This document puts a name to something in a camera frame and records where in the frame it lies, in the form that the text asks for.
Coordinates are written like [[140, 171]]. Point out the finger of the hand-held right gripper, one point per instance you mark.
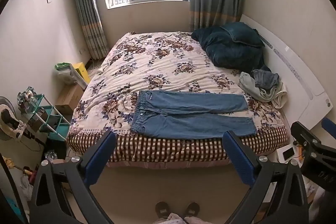
[[330, 124], [300, 130]]

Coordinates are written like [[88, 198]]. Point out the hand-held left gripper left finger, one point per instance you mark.
[[101, 153]]

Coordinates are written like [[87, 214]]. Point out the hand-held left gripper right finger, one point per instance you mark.
[[239, 158]]

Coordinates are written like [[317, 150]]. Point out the blue denim pants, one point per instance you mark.
[[183, 124]]

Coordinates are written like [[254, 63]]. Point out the smartphone on white stand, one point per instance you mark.
[[281, 158]]

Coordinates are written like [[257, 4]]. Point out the brown cardboard box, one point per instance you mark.
[[69, 99]]

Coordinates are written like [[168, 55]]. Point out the teal shelf rack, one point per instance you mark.
[[53, 112]]

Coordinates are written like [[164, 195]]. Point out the crumpled light green garment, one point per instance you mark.
[[252, 88]]

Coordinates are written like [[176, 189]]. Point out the white bed headboard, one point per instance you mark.
[[291, 61]]

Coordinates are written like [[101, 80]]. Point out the yellow box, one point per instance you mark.
[[82, 74]]

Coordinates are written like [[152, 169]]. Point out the green plastic bag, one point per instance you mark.
[[64, 71]]

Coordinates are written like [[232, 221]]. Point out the clutter on shelf rack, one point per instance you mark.
[[27, 99]]

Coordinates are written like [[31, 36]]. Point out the standing electric fan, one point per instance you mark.
[[8, 119]]

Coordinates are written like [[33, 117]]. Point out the dark teal blanket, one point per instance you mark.
[[231, 53]]

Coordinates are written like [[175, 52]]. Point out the dark teal pillow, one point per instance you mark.
[[242, 33]]

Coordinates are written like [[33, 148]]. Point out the wall power outlet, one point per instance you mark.
[[83, 51]]

